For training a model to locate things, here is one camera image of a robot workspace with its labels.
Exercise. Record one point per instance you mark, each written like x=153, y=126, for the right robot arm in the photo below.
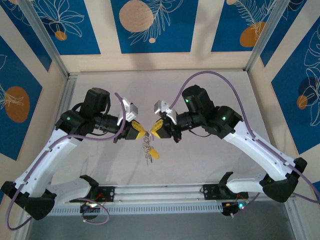
x=262, y=155

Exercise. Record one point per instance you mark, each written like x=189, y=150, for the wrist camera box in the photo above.
x=159, y=107
x=133, y=112

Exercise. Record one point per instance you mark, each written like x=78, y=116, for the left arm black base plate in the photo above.
x=107, y=193

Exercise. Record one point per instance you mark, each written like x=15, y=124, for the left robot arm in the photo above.
x=50, y=162

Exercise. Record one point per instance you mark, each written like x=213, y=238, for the aluminium corner post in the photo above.
x=262, y=37
x=48, y=42

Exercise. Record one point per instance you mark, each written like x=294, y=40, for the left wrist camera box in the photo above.
x=133, y=112

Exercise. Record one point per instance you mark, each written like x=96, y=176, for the aluminium frame leg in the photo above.
x=293, y=222
x=23, y=234

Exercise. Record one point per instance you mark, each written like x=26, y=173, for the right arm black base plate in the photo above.
x=210, y=191

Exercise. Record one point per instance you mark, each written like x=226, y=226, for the yellow capped key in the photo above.
x=155, y=153

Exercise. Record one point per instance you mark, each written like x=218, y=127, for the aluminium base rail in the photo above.
x=162, y=192

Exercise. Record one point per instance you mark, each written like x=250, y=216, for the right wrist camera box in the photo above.
x=159, y=107

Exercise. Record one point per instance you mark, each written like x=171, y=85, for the metal keyring with yellow tags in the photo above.
x=148, y=145

